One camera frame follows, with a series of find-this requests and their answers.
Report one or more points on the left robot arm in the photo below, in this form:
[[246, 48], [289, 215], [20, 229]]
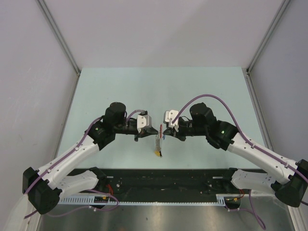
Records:
[[50, 183]]

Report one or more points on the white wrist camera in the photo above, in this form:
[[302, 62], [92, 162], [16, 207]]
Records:
[[170, 119], [144, 121]]

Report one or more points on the right aluminium corner post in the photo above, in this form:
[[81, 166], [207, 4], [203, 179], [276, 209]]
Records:
[[269, 32]]

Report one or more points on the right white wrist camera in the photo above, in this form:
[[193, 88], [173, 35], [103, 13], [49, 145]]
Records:
[[170, 119]]

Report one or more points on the aluminium corner post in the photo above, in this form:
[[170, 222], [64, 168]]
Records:
[[42, 5], [269, 32]]

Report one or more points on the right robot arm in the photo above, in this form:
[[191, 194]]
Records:
[[285, 178]]

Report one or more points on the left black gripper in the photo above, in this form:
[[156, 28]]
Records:
[[145, 133]]

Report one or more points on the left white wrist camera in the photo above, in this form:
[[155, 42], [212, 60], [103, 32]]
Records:
[[144, 121]]

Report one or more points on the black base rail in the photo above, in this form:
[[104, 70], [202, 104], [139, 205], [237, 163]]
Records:
[[166, 185]]

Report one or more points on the red handled metal key holder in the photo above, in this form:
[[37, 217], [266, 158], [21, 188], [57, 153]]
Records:
[[159, 138]]

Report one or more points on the left aluminium corner post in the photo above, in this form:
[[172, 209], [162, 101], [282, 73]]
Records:
[[42, 5]]

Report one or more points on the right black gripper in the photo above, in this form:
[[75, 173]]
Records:
[[177, 134]]

